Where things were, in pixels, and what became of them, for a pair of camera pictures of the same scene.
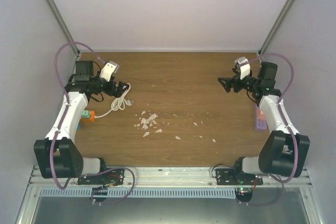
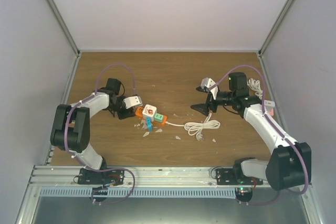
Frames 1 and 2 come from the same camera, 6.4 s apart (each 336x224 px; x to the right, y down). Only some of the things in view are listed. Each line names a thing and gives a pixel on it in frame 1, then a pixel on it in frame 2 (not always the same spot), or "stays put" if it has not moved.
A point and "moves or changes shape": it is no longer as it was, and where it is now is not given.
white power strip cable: x=119 y=103 moves or changes shape
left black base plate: x=111 y=177 stays put
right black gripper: x=229 y=82 to x=205 y=106
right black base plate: x=228 y=176 stays put
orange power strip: x=92 y=117 moves or changes shape
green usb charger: x=85 y=114 moves or changes shape
